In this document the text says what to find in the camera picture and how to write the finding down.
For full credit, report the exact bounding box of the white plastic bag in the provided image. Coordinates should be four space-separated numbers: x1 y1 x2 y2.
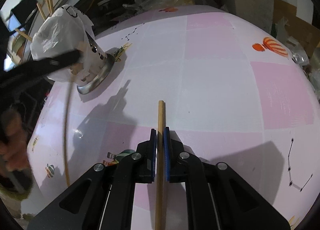
30 5 95 86

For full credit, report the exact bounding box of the person's left hand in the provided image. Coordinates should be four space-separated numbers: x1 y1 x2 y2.
1 109 30 172

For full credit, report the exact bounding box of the cardboard box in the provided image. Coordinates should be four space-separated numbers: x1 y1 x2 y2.
273 0 319 57

